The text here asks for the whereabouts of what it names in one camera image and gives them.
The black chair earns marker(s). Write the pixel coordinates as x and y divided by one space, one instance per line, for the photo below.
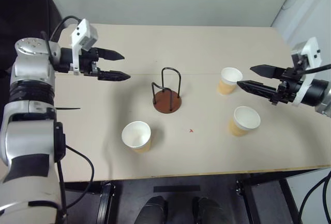
28 12

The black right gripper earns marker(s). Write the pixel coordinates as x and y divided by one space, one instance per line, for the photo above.
289 87

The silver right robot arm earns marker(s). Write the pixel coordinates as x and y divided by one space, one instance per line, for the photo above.
316 92

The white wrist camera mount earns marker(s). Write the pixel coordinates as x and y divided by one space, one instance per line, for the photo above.
82 31
310 50

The black metal table leg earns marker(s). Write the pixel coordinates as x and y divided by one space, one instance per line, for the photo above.
269 200
106 203

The black tape strip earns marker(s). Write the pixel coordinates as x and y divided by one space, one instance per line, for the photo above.
177 188

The black zip tie tail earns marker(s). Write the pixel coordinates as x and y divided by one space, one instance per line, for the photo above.
69 108

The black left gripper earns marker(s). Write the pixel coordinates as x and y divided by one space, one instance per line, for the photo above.
88 63

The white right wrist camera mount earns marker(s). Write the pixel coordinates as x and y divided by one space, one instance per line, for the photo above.
310 50

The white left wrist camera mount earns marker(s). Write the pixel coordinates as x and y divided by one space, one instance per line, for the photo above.
82 31

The tan paper cup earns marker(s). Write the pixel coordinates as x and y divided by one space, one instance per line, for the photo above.
135 134
245 119
230 77

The dark rounded foot shape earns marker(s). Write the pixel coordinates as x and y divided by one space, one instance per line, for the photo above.
208 212
152 211

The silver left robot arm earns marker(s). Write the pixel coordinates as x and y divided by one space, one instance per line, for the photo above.
28 66

